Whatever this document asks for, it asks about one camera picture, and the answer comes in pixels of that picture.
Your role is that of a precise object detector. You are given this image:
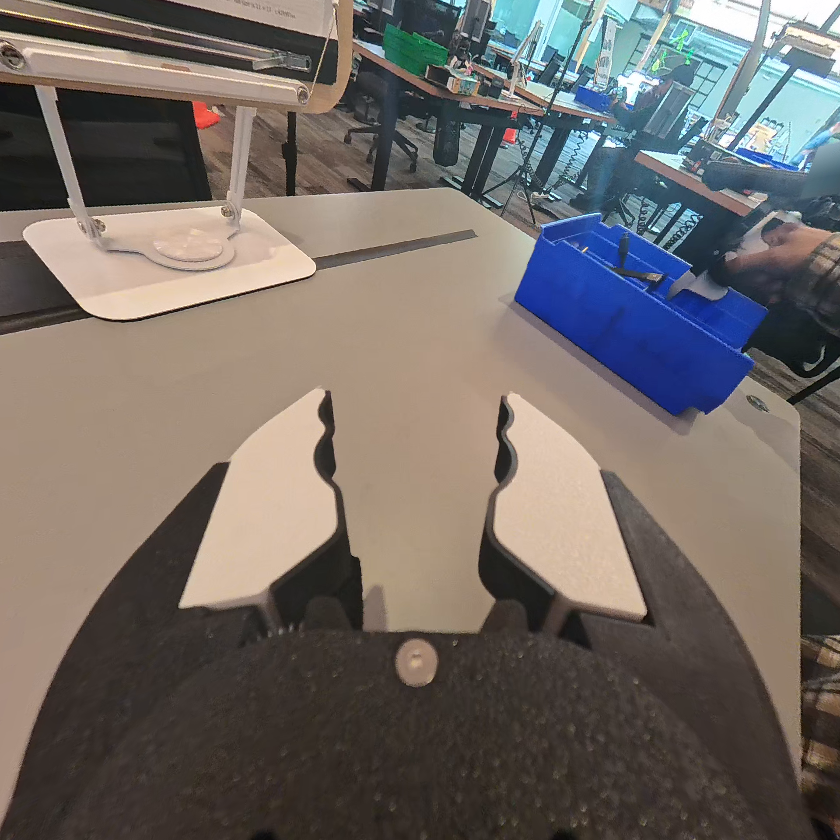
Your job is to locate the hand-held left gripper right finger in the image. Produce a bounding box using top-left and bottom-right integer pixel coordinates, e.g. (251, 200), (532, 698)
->
(482, 392), (649, 636)

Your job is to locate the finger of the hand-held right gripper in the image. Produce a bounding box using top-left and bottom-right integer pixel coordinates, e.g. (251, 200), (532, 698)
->
(668, 266), (729, 303)

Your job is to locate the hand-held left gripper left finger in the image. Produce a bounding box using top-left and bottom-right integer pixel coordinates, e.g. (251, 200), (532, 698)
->
(178, 387), (345, 626)

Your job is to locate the blue plastic bin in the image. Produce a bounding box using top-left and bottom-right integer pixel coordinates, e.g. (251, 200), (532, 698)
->
(514, 213), (769, 416)
(574, 84), (636, 111)

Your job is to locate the person's right forearm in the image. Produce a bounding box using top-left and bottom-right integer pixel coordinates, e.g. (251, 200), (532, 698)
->
(764, 233), (840, 322)

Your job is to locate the person's right hand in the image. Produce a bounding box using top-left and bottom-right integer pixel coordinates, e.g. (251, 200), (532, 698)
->
(725, 222), (830, 293)

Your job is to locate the wooden top desk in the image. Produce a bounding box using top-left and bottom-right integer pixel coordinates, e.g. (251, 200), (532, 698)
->
(353, 38), (547, 193)
(634, 150), (770, 253)

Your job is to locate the white metal stand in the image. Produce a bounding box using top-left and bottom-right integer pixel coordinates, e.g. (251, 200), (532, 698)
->
(0, 29), (318, 324)

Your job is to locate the black bag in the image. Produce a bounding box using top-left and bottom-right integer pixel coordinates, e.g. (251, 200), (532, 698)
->
(432, 117), (462, 168)

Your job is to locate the person's plaid shirt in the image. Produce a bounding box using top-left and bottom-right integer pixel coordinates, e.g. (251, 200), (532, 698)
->
(799, 633), (840, 840)

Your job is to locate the stack of green bins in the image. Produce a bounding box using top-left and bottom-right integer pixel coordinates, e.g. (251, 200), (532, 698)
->
(382, 24), (452, 77)

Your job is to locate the wooden clipboard board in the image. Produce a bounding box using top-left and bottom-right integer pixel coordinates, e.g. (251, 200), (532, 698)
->
(0, 0), (356, 116)

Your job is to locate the printed instruction sheet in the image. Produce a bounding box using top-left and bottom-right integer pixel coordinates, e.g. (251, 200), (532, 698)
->
(98, 0), (337, 26)

